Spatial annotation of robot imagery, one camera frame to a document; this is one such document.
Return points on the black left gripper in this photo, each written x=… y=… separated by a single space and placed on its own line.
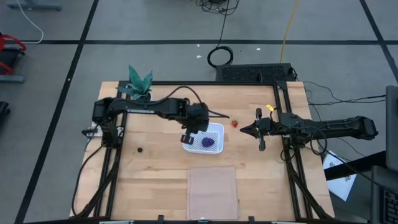
x=199 y=119

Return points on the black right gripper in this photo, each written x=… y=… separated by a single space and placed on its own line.
x=268 y=127

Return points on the red toy strawberry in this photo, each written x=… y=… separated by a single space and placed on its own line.
x=235 y=124

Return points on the purple toy grape bunch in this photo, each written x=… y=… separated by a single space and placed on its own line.
x=207 y=142

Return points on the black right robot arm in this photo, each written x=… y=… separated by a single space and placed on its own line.
x=342 y=127

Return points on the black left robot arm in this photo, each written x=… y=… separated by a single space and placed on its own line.
x=140 y=107

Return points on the white perforated plastic basket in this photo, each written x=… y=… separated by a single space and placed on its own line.
x=217 y=141

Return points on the black perforated equipment case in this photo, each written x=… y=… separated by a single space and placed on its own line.
x=255 y=73

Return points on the artificial plant in white pot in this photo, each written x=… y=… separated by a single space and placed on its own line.
x=138 y=82

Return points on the translucent pinkish container lid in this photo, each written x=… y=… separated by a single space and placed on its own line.
x=213 y=193

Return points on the black table clamp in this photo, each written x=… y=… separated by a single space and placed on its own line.
x=251 y=219
x=160 y=218

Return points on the white paper sheet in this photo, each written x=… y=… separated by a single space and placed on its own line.
x=340 y=186

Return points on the black beam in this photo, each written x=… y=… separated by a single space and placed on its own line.
x=354 y=166

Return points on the grey cabinet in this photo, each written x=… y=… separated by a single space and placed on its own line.
x=392 y=124

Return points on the dark grey equipment case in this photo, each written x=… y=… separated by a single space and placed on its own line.
x=385 y=186

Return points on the grey metal floor foot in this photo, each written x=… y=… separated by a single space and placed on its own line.
x=37 y=5

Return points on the red and black cart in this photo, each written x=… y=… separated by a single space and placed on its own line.
x=9 y=57

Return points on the black aluminium table frame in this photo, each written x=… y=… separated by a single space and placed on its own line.
x=248 y=83

